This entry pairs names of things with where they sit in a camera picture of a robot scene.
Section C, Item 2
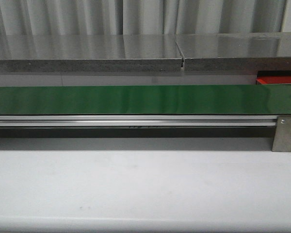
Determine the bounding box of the grey stone counter slab right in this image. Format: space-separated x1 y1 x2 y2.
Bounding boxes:
176 32 291 72

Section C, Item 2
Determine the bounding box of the grey stone counter slab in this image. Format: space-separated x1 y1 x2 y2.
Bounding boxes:
176 32 291 72
0 35 182 73

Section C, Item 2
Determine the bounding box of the red plastic tray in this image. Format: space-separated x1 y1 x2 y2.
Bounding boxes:
256 76 291 84

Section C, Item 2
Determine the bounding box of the grey stone counter slab left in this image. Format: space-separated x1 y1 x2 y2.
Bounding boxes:
0 35 182 73

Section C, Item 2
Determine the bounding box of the green conveyor belt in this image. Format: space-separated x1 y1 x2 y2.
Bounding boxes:
0 84 291 115

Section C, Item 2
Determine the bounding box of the white pleated curtain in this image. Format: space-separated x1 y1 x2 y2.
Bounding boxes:
0 0 287 35

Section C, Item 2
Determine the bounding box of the steel conveyor support bracket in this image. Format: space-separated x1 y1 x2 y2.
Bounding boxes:
272 115 291 152

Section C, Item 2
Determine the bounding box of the aluminium conveyor side rail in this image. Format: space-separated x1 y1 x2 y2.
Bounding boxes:
0 115 278 127

